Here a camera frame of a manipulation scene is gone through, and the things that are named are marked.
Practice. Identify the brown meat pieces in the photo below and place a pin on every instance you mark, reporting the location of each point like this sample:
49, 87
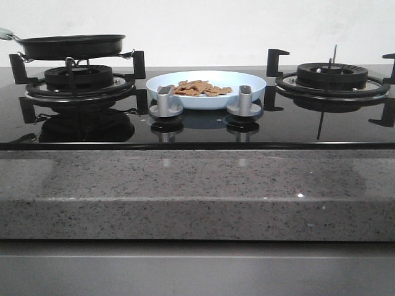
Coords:
199, 88

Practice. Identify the light blue plate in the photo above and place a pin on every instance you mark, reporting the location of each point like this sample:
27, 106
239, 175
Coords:
214, 77

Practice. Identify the black frying pan green handle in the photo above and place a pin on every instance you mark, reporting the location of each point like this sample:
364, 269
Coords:
60, 47

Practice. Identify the silver left stove knob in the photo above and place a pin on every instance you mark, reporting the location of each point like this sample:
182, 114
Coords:
167, 105

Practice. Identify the silver stove knob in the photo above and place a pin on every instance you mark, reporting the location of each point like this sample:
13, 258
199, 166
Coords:
244, 107
167, 105

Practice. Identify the silver right stove knob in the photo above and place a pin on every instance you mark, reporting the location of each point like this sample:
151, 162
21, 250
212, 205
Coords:
244, 107

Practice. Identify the black glass gas cooktop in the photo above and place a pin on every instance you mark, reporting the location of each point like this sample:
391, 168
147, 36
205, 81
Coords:
286, 122

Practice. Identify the black pan support grate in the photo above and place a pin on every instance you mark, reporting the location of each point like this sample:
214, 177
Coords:
36, 89

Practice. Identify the black empty burner grate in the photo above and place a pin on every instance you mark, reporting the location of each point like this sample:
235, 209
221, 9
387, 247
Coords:
376, 91

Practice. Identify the black burner under pan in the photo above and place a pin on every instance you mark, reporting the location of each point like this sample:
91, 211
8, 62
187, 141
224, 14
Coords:
85, 77

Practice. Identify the black empty burner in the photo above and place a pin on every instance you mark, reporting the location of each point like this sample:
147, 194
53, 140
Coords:
340, 77

